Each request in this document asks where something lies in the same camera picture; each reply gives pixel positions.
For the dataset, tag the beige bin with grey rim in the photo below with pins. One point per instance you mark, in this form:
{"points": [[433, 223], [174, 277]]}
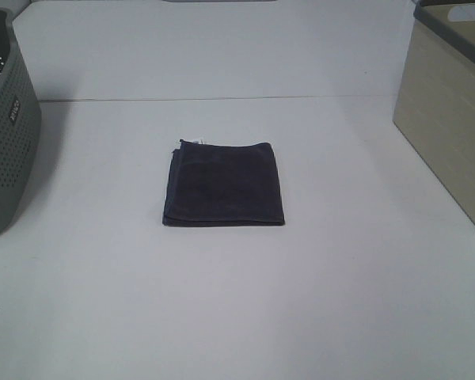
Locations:
{"points": [[435, 108]]}

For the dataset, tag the grey perforated plastic basket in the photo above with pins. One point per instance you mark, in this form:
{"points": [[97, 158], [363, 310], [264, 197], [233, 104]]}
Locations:
{"points": [[20, 122]]}

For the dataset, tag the folded dark navy towel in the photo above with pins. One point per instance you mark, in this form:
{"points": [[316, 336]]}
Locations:
{"points": [[213, 186]]}

